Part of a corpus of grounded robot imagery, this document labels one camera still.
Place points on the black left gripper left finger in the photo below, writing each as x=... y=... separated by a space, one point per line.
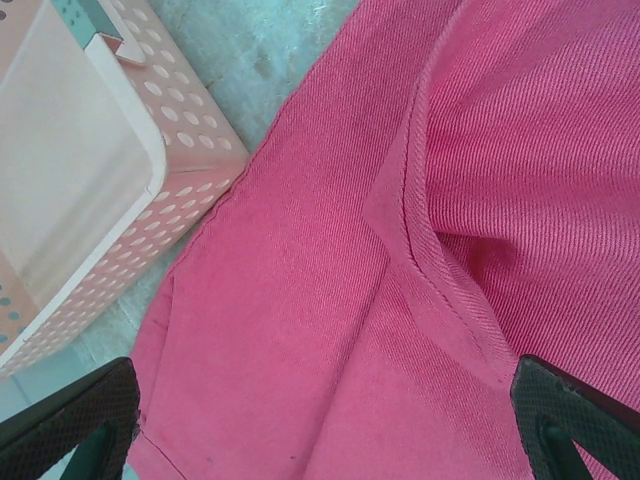
x=65 y=425

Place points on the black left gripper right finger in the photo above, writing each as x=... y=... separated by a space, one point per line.
x=560 y=415

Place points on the pink long pants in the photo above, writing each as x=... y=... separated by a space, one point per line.
x=380 y=260

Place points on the pink perforated plastic basket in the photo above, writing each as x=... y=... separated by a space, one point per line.
x=95 y=170

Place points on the teal perforated plastic basket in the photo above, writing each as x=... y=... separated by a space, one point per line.
x=86 y=17

